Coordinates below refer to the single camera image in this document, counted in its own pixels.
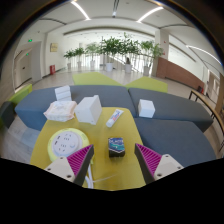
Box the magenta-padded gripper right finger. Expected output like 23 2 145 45
134 142 185 185

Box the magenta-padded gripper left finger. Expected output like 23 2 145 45
44 143 95 187

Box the wide grey sofa section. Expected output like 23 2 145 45
132 116 217 168

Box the white tissue pack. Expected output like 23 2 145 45
42 100 79 123

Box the curved grey sofa section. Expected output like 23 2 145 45
127 86 215 133

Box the small white cube box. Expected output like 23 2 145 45
137 98 157 119

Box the white rectangular box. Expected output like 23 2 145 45
73 94 103 126

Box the long grey sofa section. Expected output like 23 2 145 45
14 84 137 132

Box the wooden bench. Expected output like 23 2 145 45
187 88 224 135

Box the dark grey seat block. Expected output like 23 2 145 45
0 100 16 130

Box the green bench seat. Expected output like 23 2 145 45
7 82 34 108

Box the small green sofa section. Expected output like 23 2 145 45
124 75 169 94

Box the large green sofa section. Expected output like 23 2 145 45
71 71 123 87

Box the group of potted plants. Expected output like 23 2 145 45
62 32 165 77

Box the group of ceiling strip lights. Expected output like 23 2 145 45
70 0 223 65

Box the framed wall picture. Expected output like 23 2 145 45
49 42 59 53

